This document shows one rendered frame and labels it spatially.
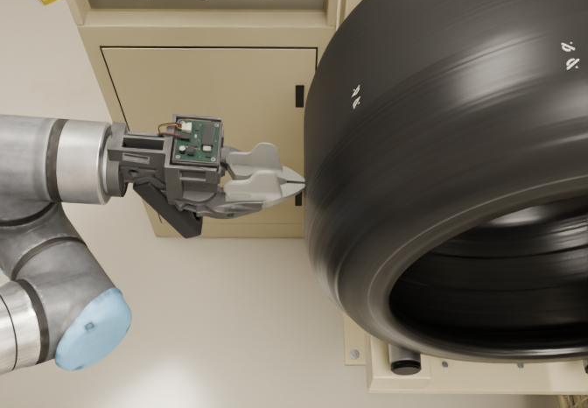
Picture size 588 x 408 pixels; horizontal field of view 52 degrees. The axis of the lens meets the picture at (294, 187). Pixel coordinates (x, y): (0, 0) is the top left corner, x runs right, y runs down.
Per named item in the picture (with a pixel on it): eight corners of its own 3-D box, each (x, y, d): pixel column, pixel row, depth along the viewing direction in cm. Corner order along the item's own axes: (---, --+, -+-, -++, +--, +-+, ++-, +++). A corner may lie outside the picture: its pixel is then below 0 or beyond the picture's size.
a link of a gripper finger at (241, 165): (311, 159, 65) (225, 153, 64) (304, 190, 70) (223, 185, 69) (311, 137, 67) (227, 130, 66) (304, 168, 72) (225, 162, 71)
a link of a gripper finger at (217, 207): (262, 214, 66) (179, 208, 65) (261, 221, 67) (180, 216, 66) (263, 178, 69) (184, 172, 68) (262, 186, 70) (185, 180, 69)
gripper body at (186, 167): (223, 173, 61) (100, 165, 60) (221, 218, 68) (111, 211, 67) (227, 115, 65) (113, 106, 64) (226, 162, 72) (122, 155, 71)
